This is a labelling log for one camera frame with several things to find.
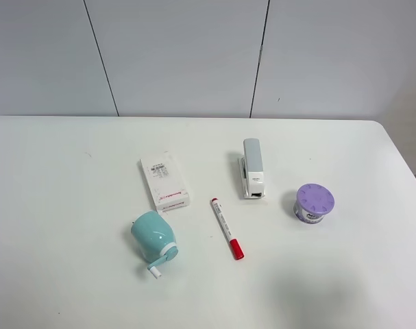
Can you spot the teal crank pencil sharpener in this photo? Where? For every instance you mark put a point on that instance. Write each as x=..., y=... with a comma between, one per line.
x=155, y=240

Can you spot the white grey stapler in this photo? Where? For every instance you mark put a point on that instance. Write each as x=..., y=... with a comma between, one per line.
x=251, y=169

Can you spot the white cardboard box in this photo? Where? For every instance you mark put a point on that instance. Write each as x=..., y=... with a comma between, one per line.
x=165, y=182

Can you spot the red white marker pen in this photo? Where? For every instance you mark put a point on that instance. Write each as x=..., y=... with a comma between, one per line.
x=233, y=243

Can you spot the purple lidded round container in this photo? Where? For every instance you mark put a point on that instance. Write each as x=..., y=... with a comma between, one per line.
x=313, y=203

